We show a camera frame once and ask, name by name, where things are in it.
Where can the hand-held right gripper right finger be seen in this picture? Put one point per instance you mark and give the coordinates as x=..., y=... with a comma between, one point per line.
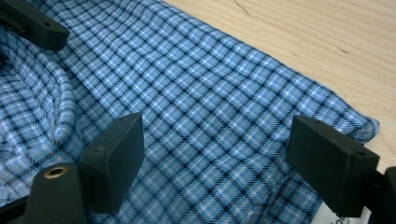
x=333, y=165

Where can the blue plaid shirt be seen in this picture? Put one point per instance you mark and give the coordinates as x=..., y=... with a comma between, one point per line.
x=202, y=109

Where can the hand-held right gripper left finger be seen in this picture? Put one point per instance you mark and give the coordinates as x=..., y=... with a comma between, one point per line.
x=115, y=165

